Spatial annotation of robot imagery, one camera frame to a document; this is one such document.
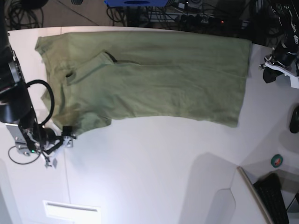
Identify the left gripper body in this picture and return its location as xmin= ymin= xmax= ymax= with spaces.
xmin=263 ymin=44 xmax=299 ymax=69

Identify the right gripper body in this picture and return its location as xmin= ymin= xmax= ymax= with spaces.
xmin=30 ymin=126 xmax=58 ymax=152

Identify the green t-shirt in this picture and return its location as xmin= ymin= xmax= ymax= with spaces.
xmin=35 ymin=31 xmax=251 ymax=135

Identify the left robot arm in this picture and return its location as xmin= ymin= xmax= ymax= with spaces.
xmin=260 ymin=0 xmax=299 ymax=88

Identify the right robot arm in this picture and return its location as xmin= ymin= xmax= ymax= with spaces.
xmin=0 ymin=13 xmax=75 ymax=156

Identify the black computer mouse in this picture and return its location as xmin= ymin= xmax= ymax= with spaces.
xmin=289 ymin=106 xmax=299 ymax=133

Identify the green tape roll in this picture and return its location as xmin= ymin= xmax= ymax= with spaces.
xmin=271 ymin=154 xmax=283 ymax=168

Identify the black power strip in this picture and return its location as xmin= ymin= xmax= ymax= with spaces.
xmin=180 ymin=14 xmax=226 ymax=25

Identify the black keyboard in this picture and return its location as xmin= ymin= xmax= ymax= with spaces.
xmin=254 ymin=173 xmax=289 ymax=224

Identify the blue box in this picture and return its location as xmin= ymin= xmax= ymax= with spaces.
xmin=104 ymin=0 xmax=170 ymax=7

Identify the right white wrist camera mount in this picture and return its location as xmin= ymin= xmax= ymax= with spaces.
xmin=42 ymin=135 xmax=77 ymax=168

